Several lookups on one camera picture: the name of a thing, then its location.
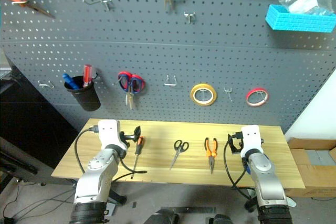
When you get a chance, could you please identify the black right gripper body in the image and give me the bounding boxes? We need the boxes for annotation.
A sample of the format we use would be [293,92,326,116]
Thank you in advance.
[232,131,244,144]

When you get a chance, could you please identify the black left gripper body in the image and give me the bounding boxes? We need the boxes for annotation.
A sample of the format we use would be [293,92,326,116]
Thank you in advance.
[119,130,136,147]

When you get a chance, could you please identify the red tape roll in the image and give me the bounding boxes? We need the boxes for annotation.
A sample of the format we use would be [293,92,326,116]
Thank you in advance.
[245,87,269,108]

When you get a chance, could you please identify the short double metal hook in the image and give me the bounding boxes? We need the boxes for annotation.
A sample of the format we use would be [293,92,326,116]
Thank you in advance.
[223,87,234,103]
[183,12,197,25]

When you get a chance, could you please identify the black plastic cup holder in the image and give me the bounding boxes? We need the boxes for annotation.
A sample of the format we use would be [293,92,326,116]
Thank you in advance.
[64,75,102,112]

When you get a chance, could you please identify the metal loop pegboard hook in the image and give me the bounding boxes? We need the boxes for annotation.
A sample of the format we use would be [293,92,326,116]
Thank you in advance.
[163,74,177,87]
[37,80,55,89]

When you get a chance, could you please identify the yellow tape roll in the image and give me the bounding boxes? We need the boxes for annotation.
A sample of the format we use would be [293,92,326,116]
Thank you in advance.
[190,83,218,106]

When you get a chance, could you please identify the black table foot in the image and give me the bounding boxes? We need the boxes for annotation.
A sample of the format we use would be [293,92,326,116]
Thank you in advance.
[244,197,258,214]
[108,182,128,206]

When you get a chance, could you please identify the dark rounded shape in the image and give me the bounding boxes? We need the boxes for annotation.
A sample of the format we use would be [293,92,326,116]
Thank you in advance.
[143,208,181,224]
[208,213,235,224]

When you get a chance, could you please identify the brown cardboard boxes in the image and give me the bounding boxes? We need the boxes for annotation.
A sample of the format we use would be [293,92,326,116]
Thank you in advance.
[285,136,336,199]

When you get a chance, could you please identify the grey metal pegboard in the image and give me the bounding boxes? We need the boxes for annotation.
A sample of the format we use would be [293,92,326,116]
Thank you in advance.
[0,0,336,133]

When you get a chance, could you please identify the black cabinet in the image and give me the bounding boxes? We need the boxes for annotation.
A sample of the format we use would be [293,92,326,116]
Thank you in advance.
[0,55,80,186]

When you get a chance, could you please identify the blue plastic bin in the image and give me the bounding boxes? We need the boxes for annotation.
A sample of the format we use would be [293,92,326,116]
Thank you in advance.
[265,4,336,34]

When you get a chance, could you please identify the long metal pegboard hook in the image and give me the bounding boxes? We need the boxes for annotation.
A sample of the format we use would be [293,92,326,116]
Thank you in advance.
[82,0,115,12]

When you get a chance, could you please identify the orange black handled screwdriver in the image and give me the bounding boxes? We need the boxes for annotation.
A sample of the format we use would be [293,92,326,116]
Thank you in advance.
[130,135,146,180]

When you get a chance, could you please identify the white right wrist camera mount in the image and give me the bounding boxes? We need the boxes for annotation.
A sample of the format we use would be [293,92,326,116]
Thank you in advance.
[239,125,264,158]

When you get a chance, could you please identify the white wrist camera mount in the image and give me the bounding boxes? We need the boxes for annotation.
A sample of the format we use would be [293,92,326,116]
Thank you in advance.
[239,125,264,158]
[97,119,124,152]

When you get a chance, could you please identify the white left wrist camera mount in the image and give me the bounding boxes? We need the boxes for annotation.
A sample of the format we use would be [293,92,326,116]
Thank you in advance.
[97,119,124,152]

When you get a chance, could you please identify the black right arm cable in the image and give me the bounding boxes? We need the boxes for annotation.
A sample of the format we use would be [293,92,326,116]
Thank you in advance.
[223,140,254,200]

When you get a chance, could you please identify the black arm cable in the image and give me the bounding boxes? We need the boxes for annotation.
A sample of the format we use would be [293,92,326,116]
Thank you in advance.
[74,125,148,178]
[223,140,254,200]

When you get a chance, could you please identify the orange handled needle-nose pliers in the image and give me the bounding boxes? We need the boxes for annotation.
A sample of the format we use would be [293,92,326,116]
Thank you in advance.
[204,137,219,175]

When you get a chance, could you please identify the black handled scissors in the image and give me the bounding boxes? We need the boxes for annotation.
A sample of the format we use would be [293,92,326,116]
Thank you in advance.
[169,140,190,170]

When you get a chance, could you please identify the red blue handled scissors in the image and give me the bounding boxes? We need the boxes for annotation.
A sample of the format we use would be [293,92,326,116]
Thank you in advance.
[117,70,146,111]

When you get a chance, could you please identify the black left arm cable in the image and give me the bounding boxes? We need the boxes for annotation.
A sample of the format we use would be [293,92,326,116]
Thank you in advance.
[74,125,148,178]

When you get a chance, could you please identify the red handled screwdriver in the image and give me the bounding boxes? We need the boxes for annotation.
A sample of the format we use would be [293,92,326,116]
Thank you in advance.
[82,64,93,89]

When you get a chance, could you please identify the blue handled screwdriver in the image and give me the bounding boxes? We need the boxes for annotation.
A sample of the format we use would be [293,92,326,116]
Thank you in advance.
[62,73,79,90]

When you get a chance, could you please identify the thin black floor cable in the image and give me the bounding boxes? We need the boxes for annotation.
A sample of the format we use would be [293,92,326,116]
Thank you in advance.
[0,179,76,221]

